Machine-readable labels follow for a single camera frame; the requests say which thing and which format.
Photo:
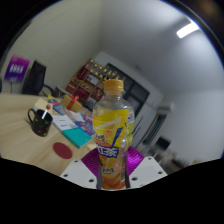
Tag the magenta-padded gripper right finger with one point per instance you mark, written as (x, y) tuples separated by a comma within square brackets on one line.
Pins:
[(146, 171)]

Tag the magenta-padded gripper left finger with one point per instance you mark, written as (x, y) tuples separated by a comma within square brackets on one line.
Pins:
[(78, 173)]

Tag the yellow-labelled plastic drink bottle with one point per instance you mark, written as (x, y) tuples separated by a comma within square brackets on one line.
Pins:
[(113, 133)]

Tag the flat round red coaster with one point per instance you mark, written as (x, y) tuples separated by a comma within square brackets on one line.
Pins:
[(62, 150)]

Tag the teal book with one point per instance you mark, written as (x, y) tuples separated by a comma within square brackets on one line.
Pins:
[(77, 136)]

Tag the blue book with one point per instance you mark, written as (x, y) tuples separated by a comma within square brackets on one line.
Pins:
[(85, 126)]

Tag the white paper booklet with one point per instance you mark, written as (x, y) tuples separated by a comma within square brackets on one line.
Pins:
[(64, 122)]

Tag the black dotted mug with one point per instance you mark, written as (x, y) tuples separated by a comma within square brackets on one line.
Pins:
[(41, 126)]

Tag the white air conditioner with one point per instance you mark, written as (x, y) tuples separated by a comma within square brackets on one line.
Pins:
[(164, 108)]

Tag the yellow red-ribbon gift box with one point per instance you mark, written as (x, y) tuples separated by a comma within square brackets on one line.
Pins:
[(70, 103)]

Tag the small blue red booklet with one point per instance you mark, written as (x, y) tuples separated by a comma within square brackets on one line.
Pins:
[(57, 105)]

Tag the white red-ball stirrer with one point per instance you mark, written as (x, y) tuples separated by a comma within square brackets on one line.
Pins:
[(48, 107)]

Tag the cream flat box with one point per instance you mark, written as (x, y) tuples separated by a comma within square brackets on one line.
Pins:
[(41, 105)]

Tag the dark glass door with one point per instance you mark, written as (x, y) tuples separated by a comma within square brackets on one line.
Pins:
[(138, 91)]

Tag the wooden trophy shelf unit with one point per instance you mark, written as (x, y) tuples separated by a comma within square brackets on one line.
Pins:
[(86, 83)]

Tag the black office chair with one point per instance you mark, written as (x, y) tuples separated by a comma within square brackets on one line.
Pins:
[(35, 78)]

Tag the purple sign board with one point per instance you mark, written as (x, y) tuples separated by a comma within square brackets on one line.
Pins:
[(16, 68)]

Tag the ceiling tube light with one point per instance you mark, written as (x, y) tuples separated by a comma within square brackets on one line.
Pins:
[(187, 30)]

